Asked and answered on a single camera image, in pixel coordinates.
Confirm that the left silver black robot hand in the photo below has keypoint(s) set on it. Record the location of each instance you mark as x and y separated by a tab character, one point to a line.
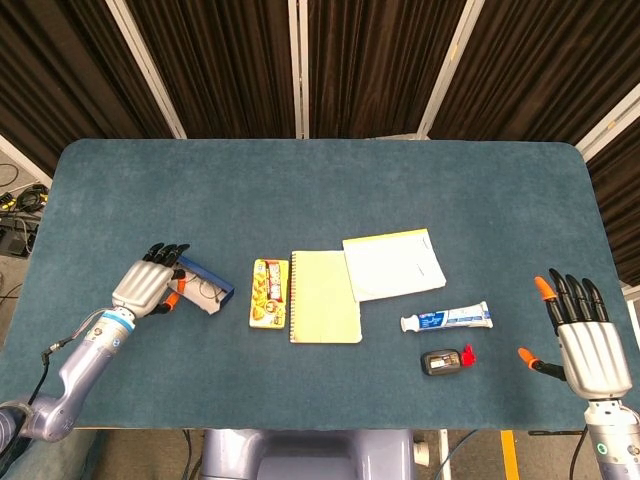
142	287

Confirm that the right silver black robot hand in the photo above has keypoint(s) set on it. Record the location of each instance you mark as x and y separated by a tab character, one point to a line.
595	357

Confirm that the eyeglasses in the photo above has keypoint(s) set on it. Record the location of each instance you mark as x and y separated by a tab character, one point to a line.
205	289

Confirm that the grey blue-edged case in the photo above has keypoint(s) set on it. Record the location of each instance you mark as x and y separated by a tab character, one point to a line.
226	296

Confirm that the right lavender robot arm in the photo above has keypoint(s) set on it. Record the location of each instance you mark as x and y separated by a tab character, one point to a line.
615	445

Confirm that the left lavender robot arm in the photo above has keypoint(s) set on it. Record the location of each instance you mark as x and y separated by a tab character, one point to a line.
80	365

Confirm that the yellow curry roux box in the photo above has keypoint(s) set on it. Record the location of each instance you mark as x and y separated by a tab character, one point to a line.
269	300

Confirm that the yellow floor tape strip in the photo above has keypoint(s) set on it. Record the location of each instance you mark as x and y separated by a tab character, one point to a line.
509	455

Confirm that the black floor power box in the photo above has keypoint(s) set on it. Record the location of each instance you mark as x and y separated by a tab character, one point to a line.
15	240

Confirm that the blue white toothpaste tube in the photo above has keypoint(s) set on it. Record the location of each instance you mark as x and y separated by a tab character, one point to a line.
450	317

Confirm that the black bottle with red cap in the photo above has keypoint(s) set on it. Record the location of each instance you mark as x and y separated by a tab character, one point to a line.
440	362

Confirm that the dark curtain divider panel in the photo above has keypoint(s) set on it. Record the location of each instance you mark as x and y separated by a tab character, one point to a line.
530	75
620	200
375	65
220	65
60	75

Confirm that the white table leg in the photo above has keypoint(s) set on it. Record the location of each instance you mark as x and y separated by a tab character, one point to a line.
444	455

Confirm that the tan spiral notebook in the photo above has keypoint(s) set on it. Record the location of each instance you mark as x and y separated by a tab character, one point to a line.
325	300

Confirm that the white plug block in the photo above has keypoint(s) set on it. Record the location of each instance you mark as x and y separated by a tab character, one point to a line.
421	454

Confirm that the blue felt table cover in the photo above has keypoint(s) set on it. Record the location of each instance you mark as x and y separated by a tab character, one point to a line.
320	190

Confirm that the white notepad yellow binding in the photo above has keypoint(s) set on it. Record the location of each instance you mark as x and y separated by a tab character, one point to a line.
395	265

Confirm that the lavender robot torso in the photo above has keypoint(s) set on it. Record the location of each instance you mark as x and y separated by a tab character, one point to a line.
305	455

